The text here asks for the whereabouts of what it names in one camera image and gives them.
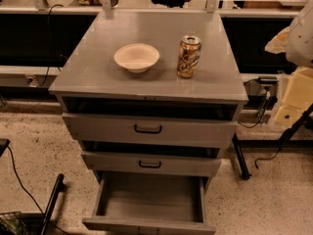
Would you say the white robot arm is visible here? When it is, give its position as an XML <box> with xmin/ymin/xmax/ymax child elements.
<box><xmin>265</xmin><ymin>0</ymin><xmax>313</xmax><ymax>127</ymax></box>

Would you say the orange drink can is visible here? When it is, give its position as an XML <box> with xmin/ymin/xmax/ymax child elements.
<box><xmin>177</xmin><ymin>35</ymin><xmax>201</xmax><ymax>78</ymax></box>

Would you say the black wire basket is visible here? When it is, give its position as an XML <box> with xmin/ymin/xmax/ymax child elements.
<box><xmin>0</xmin><ymin>211</ymin><xmax>29</xmax><ymax>235</ymax></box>

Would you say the grey drawer cabinet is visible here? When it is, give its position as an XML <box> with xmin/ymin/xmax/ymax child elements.
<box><xmin>48</xmin><ymin>9</ymin><xmax>249</xmax><ymax>181</ymax></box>

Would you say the black power adapter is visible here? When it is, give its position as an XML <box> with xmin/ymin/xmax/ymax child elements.
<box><xmin>257</xmin><ymin>76</ymin><xmax>278</xmax><ymax>84</ymax></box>

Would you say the grey top drawer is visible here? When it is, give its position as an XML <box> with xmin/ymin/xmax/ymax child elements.
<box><xmin>63</xmin><ymin>113</ymin><xmax>237</xmax><ymax>148</ymax></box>

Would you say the black metal stand leg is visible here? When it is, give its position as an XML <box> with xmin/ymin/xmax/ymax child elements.
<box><xmin>38</xmin><ymin>173</ymin><xmax>65</xmax><ymax>235</ymax></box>

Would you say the grey middle drawer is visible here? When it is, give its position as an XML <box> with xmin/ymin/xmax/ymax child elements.
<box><xmin>81</xmin><ymin>152</ymin><xmax>221</xmax><ymax>177</ymax></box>

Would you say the white paper bowl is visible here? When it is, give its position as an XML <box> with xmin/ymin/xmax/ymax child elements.
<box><xmin>113</xmin><ymin>43</ymin><xmax>159</xmax><ymax>73</ymax></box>

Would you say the black hanging cable left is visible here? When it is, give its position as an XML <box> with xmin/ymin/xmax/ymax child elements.
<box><xmin>38</xmin><ymin>3</ymin><xmax>65</xmax><ymax>87</ymax></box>

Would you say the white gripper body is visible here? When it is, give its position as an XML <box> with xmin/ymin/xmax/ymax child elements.
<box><xmin>282</xmin><ymin>67</ymin><xmax>313</xmax><ymax>112</ymax></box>

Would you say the black table frame right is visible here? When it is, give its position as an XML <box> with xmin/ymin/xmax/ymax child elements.
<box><xmin>232</xmin><ymin>105</ymin><xmax>313</xmax><ymax>180</ymax></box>

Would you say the grey open bottom drawer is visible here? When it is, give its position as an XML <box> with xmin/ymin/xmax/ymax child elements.
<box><xmin>83</xmin><ymin>172</ymin><xmax>215</xmax><ymax>235</ymax></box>

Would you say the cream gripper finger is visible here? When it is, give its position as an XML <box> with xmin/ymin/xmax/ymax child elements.
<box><xmin>274</xmin><ymin>105</ymin><xmax>302</xmax><ymax>127</ymax></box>

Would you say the black floor cable left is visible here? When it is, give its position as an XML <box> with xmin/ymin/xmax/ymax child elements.
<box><xmin>6</xmin><ymin>145</ymin><xmax>71</xmax><ymax>235</ymax></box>

